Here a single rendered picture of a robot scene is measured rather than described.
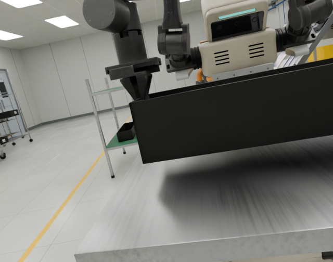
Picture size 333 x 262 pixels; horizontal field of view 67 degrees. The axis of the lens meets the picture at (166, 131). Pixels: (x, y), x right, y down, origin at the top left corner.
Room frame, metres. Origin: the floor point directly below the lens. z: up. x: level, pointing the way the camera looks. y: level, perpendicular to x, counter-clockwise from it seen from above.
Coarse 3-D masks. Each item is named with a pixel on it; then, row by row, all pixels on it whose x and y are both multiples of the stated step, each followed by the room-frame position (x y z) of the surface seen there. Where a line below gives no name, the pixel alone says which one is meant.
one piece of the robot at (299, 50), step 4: (304, 44) 0.93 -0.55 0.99; (296, 48) 0.93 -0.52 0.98; (300, 48) 0.93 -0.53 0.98; (304, 48) 0.92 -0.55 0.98; (308, 48) 0.92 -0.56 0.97; (296, 52) 0.92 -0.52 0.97; (300, 52) 0.92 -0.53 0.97; (304, 52) 0.92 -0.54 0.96; (308, 52) 0.92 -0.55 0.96; (296, 56) 0.93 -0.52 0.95
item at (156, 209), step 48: (288, 144) 0.49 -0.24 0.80; (144, 192) 0.40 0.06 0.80; (192, 192) 0.37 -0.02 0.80; (240, 192) 0.34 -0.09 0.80; (288, 192) 0.31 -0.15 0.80; (96, 240) 0.29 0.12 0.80; (144, 240) 0.27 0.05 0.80; (192, 240) 0.25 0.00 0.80; (240, 240) 0.24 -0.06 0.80; (288, 240) 0.24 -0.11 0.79
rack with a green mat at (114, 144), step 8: (88, 88) 2.64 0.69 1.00; (112, 88) 2.85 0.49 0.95; (120, 88) 2.63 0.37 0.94; (112, 104) 3.51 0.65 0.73; (96, 112) 2.64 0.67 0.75; (96, 120) 2.64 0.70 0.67; (104, 144) 2.64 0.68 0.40; (112, 144) 2.76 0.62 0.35; (120, 144) 2.69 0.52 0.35; (128, 144) 2.63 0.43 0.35; (136, 144) 2.62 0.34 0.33; (112, 176) 2.63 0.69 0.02
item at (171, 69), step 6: (186, 54) 0.97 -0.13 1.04; (168, 60) 1.03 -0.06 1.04; (174, 60) 0.98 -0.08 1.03; (180, 60) 0.97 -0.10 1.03; (186, 60) 0.97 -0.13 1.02; (168, 66) 1.02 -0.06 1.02; (174, 66) 1.00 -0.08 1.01; (180, 66) 0.99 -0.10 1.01; (186, 66) 0.99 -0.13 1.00; (192, 66) 0.99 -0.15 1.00; (168, 72) 1.01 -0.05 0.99
